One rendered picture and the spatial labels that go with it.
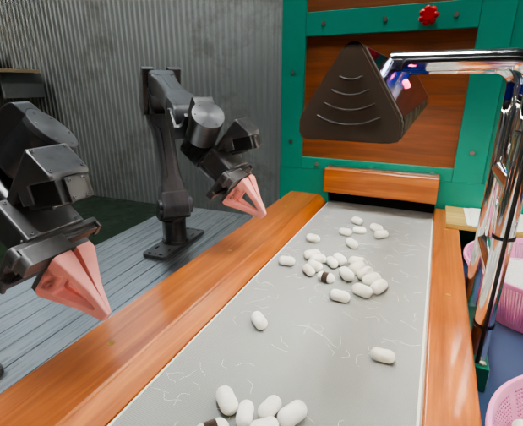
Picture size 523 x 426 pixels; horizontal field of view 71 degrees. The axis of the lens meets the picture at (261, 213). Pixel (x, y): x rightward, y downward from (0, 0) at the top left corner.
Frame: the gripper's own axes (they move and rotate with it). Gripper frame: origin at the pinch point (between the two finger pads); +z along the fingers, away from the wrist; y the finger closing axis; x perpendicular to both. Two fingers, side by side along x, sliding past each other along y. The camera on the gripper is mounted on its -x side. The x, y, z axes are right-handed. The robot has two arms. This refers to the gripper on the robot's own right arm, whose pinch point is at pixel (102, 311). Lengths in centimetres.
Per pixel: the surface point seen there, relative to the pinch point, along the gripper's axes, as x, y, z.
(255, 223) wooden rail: 12, 52, 1
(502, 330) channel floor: -15, 44, 46
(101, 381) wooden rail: 7.6, -0.7, 5.1
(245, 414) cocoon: -2.4, 2.7, 18.1
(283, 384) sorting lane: -2.1, 9.9, 20.4
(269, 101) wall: 49, 249, -75
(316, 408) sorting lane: -5.1, 8.1, 23.9
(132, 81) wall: 122, 243, -183
